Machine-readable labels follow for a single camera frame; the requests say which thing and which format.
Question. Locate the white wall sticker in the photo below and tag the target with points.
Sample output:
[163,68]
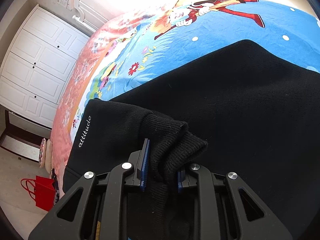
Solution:
[62,0]

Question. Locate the pink floral bedspread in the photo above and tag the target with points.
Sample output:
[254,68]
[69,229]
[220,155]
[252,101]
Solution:
[72,100]

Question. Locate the black pants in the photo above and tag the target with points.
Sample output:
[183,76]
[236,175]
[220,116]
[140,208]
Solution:
[237,105]

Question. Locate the pink plush slippers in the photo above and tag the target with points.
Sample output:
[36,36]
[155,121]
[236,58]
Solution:
[45,155]

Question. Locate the white wooden headboard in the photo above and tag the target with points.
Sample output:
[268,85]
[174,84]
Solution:
[112,2]

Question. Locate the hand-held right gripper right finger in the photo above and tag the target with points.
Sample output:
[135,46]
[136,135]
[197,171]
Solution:
[180,182]

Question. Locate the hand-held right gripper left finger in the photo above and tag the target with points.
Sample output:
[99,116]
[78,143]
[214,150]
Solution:
[146,165]

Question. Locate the white wardrobe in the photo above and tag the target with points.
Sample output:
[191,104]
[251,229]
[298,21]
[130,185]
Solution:
[40,67]

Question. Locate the dark wooden stand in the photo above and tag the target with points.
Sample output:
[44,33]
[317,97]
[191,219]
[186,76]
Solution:
[25,120]

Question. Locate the blue cartoon printed blanket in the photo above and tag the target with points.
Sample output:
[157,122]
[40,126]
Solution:
[225,30]

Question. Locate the red paper bag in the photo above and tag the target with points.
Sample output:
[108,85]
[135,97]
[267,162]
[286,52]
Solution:
[45,192]

